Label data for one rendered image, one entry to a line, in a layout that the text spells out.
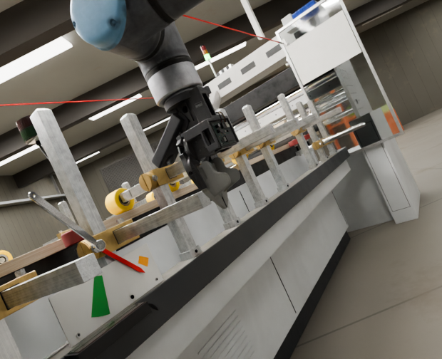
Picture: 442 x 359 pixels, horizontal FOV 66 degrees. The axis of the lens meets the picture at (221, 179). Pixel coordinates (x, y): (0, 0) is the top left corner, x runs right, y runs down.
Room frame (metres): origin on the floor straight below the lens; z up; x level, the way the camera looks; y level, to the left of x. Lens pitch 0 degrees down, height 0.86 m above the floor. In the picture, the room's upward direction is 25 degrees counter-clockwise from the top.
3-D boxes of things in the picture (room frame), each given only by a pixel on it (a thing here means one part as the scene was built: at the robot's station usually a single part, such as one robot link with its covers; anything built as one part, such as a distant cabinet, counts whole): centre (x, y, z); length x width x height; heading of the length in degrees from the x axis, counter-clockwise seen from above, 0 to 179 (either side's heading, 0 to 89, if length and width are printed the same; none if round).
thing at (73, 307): (0.73, 0.30, 0.75); 0.26 x 0.01 x 0.10; 146
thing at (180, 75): (0.61, 0.00, 1.05); 0.10 x 0.09 x 0.05; 146
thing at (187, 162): (0.60, 0.03, 0.91); 0.05 x 0.02 x 0.09; 146
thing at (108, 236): (0.79, 0.30, 0.84); 0.13 x 0.06 x 0.05; 146
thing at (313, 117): (1.58, -0.34, 0.94); 0.36 x 0.03 x 0.03; 56
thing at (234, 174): (0.62, -0.01, 0.86); 0.06 x 0.03 x 0.09; 56
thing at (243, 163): (1.39, -0.11, 0.89); 0.03 x 0.03 x 0.48; 56
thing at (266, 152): (1.60, -0.25, 0.89); 0.03 x 0.03 x 0.48; 56
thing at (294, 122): (1.41, -0.15, 0.95); 0.50 x 0.04 x 0.04; 56
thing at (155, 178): (0.99, 0.16, 0.94); 0.13 x 0.06 x 0.05; 146
